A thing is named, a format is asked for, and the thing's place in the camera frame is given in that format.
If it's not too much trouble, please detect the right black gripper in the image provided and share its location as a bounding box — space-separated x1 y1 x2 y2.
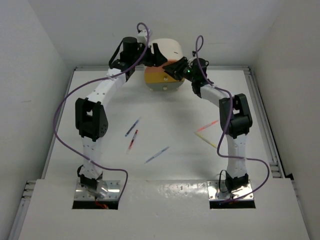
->
163 57 197 83

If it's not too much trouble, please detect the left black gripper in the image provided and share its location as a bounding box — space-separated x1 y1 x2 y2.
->
131 42 167 68

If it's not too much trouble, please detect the cream three-drawer storage cabinet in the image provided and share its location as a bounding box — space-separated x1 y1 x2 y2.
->
144 37 186 93

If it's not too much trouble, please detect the pink orange highlighter pen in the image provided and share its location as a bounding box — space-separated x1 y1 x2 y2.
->
196 120 219 132

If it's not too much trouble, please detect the blue pen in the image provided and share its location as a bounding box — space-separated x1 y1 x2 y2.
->
124 117 141 137
144 146 170 164

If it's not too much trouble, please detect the yellow highlighter pen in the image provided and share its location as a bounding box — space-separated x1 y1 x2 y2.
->
195 132 217 149

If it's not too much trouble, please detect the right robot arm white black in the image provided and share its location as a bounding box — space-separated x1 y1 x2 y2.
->
162 57 253 193

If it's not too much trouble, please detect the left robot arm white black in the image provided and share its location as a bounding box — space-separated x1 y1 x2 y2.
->
75 36 168 190

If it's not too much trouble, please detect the red pen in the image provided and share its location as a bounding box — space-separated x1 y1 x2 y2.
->
126 129 139 155

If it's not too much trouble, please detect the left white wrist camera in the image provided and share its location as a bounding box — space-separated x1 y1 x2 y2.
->
137 29 152 46

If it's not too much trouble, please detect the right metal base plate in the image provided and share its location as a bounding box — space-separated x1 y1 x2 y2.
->
207 180 254 202

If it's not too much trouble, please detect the metal base plate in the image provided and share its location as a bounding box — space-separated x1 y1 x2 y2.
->
73 180 120 201
207 180 254 202

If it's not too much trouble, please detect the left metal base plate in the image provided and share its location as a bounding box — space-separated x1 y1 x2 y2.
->
73 180 120 201

